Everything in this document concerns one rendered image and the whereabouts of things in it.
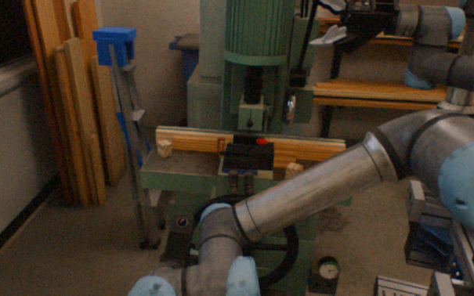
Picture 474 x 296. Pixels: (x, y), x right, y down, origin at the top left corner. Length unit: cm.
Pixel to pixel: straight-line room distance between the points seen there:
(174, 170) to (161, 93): 261
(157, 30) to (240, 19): 256
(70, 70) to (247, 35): 149
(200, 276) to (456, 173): 37
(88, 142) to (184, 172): 147
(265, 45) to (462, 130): 58
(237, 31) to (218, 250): 61
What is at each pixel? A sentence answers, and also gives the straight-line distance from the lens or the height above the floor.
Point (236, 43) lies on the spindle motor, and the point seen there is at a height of 125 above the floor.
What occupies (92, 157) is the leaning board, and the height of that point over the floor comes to 35.
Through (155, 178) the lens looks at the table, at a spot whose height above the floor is 88.
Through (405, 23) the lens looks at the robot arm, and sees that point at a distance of 101.
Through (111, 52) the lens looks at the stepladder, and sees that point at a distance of 182.
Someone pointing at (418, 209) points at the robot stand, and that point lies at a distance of 142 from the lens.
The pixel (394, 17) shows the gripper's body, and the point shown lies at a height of 134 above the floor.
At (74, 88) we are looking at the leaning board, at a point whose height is 78.
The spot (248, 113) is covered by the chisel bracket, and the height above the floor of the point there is 105.
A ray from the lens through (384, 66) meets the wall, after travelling 374.
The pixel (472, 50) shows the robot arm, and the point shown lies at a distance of 137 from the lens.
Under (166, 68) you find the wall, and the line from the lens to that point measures 360.
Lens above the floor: 142
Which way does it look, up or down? 25 degrees down
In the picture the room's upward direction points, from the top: 3 degrees clockwise
